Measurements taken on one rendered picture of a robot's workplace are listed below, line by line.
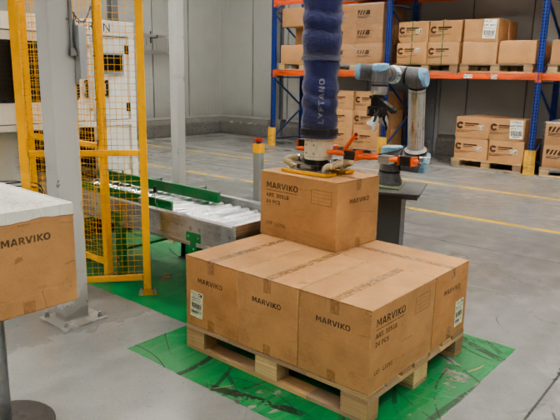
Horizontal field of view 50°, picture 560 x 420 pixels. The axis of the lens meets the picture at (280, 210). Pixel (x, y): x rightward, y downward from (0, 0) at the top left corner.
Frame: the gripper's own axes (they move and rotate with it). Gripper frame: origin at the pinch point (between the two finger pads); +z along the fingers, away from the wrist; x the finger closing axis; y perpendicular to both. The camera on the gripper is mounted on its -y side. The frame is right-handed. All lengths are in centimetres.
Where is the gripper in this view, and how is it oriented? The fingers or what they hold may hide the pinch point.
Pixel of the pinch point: (380, 132)
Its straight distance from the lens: 340.8
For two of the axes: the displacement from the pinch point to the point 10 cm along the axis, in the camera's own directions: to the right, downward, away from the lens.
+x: -6.6, 1.5, -7.4
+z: -0.2, 9.8, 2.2
